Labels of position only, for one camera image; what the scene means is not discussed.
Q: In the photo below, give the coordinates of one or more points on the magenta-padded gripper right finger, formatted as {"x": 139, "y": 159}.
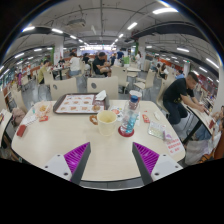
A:
{"x": 165, "y": 165}

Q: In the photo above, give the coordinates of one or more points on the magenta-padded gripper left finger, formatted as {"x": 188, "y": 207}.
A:
{"x": 58, "y": 165}

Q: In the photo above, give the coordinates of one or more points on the clear blue-capped water bottle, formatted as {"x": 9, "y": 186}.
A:
{"x": 129, "y": 120}

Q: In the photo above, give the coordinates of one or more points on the white red-lettered table sticker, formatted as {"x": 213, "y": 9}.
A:
{"x": 174, "y": 146}

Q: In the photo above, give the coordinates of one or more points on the clear plastic packet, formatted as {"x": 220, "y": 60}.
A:
{"x": 156, "y": 130}

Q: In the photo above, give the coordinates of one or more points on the small red sauce packet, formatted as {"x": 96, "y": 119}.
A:
{"x": 43, "y": 118}

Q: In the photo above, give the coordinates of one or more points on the small white tissue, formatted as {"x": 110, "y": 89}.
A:
{"x": 157, "y": 115}

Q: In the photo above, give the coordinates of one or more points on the flat red box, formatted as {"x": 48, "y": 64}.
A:
{"x": 21, "y": 131}

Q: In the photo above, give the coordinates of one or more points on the red snack packet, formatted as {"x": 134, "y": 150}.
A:
{"x": 146, "y": 118}

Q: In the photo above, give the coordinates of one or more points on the flat round red coaster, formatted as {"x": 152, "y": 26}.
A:
{"x": 121, "y": 134}

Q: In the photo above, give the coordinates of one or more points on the white printed paper card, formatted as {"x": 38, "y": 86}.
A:
{"x": 29, "y": 120}

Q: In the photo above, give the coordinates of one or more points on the clear plastic food bag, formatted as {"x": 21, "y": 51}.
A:
{"x": 43, "y": 108}

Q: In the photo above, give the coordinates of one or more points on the beige neighbouring table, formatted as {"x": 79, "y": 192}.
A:
{"x": 4, "y": 123}
{"x": 196, "y": 115}

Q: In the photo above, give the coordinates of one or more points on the pink bag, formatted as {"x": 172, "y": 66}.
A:
{"x": 18, "y": 116}

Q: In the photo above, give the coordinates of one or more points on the brown food tray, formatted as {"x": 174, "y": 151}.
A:
{"x": 78, "y": 104}

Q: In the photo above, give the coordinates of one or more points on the person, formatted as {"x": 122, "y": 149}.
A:
{"x": 75, "y": 64}
{"x": 42, "y": 71}
{"x": 99, "y": 65}
{"x": 178, "y": 93}

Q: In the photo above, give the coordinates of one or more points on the colourful printed sticker sheet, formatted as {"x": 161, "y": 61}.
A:
{"x": 115, "y": 110}

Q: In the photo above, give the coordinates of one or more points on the red paper cup white lid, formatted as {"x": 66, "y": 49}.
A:
{"x": 138, "y": 94}

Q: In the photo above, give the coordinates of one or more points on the beige chair with round hole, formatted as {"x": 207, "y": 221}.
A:
{"x": 105, "y": 86}
{"x": 63, "y": 88}

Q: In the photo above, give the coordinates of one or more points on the white paper napkin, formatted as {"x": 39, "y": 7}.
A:
{"x": 101, "y": 96}

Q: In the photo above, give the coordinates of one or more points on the group of beige chairs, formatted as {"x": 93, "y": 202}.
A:
{"x": 148, "y": 81}

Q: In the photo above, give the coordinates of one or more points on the ceiling air conditioning unit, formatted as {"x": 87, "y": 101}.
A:
{"x": 76, "y": 22}

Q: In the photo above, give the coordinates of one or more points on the group of ceiling lights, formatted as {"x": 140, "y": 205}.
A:
{"x": 165, "y": 10}

